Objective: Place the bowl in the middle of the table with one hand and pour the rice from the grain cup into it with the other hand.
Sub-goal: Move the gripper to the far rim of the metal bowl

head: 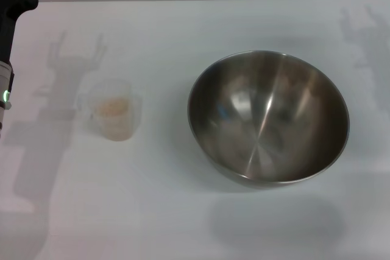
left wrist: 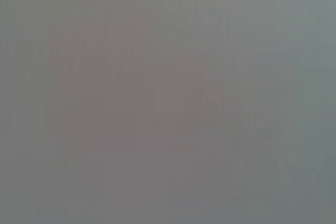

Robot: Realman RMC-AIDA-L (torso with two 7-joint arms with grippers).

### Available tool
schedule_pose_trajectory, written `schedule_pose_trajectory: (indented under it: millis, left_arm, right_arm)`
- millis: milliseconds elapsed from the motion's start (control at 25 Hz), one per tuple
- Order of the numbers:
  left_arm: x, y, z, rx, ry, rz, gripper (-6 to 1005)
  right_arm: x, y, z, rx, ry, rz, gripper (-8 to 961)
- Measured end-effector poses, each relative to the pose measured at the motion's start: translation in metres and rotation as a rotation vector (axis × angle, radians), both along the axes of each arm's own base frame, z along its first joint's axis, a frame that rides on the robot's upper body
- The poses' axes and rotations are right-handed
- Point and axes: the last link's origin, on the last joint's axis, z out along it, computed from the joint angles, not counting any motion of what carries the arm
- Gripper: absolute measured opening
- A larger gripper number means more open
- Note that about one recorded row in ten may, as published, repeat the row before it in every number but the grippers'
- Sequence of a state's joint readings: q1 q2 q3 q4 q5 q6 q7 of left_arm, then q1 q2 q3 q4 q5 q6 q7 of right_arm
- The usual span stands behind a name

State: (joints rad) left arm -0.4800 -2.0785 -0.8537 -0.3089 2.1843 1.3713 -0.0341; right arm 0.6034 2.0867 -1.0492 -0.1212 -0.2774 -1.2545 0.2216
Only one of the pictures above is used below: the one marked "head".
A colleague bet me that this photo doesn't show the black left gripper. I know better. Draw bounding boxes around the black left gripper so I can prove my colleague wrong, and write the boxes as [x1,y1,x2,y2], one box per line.
[0,0,48,63]

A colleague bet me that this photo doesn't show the white rice grains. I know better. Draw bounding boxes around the white rice grains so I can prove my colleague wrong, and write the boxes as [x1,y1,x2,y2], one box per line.
[94,97,131,119]

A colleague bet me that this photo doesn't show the clear plastic measuring cup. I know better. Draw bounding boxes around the clear plastic measuring cup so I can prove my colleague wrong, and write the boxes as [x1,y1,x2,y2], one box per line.
[76,79,143,142]

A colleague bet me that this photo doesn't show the stainless steel mixing bowl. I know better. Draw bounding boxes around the stainless steel mixing bowl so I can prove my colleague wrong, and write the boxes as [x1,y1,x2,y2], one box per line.
[186,49,350,189]

